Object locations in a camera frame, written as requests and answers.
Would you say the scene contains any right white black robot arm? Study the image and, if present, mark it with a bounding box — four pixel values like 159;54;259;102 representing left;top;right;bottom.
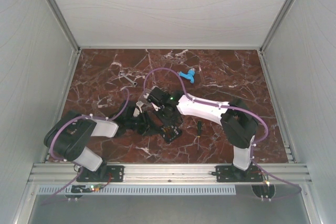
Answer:
143;87;258;181

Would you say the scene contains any yellow black handle screwdriver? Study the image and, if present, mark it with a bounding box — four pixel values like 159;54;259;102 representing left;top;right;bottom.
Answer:
197;121;202;150

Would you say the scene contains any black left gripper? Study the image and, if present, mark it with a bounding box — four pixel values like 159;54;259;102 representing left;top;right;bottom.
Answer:
127;111;162;136

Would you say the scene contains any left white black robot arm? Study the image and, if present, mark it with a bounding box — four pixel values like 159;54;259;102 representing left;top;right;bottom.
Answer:
44;101;159;181

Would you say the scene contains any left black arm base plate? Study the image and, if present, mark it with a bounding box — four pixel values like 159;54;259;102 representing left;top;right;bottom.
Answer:
76;165;124;183

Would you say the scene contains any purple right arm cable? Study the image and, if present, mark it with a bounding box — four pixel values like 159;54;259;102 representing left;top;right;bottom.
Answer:
143;68;302;200

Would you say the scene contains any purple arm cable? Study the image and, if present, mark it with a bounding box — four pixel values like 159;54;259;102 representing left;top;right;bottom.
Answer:
40;87;131;206
143;68;302;200

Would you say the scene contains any black fuse box base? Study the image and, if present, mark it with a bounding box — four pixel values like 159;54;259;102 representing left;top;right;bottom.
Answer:
160;125;182;144

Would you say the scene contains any blue glue gun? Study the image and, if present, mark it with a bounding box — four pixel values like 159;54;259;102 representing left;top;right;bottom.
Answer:
178;68;196;84

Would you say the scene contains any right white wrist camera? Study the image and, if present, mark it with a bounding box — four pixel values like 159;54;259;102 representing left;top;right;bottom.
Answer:
152;103;161;111

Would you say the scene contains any aluminium front rail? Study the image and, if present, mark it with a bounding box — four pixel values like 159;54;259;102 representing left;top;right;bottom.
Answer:
28;163;312;185

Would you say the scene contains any silver ratchet wrench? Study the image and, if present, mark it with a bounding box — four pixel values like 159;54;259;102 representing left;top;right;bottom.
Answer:
119;71;138;87

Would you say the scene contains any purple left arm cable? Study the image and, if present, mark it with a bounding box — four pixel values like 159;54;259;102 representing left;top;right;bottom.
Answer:
40;87;131;206

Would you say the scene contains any clear plastic fuse box lid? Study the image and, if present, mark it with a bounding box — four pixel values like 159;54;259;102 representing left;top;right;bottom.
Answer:
136;93;152;108

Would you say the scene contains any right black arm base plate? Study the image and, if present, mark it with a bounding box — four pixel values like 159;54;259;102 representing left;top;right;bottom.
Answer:
211;164;264;183

